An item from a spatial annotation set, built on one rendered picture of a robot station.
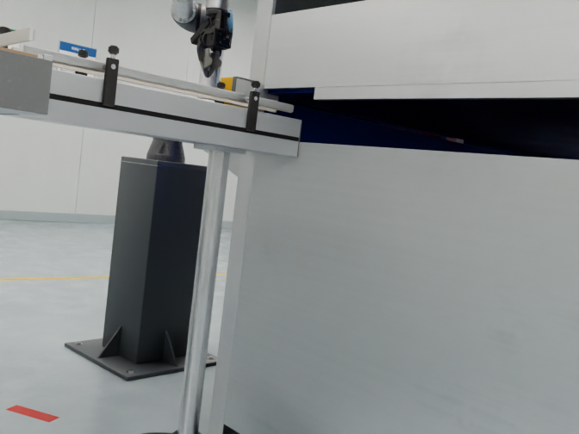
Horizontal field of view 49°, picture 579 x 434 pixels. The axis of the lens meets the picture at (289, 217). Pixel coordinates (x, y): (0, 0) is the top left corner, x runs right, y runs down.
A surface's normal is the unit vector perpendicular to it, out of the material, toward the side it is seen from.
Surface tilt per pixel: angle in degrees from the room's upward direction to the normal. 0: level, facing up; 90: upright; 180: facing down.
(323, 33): 90
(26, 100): 90
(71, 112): 90
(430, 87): 90
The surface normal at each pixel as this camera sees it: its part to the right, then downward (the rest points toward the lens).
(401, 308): -0.73, -0.04
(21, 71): 0.67, 0.13
